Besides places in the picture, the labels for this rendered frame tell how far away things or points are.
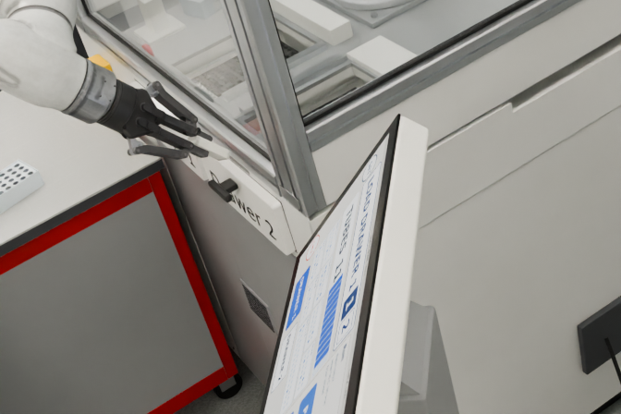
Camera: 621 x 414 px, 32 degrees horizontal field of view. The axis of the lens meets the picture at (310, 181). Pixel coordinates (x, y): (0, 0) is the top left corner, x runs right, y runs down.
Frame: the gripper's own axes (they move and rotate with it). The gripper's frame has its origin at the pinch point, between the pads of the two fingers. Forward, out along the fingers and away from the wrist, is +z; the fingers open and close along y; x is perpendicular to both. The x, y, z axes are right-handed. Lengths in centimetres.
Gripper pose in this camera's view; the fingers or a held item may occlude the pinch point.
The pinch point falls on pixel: (208, 148)
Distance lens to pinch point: 182.4
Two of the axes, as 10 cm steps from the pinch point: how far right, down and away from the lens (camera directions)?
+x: -6.2, 0.8, 7.8
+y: 2.3, -9.3, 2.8
